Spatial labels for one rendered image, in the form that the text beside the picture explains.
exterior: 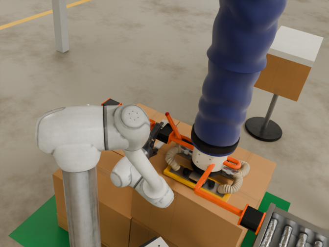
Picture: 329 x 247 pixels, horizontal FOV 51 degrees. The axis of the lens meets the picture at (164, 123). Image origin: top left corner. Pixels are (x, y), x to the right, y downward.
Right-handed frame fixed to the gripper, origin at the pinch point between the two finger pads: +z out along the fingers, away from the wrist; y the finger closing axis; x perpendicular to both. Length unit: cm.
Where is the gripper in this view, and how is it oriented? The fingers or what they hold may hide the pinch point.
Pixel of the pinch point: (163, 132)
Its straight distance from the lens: 176.5
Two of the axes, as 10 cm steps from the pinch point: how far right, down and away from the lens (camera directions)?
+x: 8.6, 3.8, -3.3
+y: -1.1, 7.8, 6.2
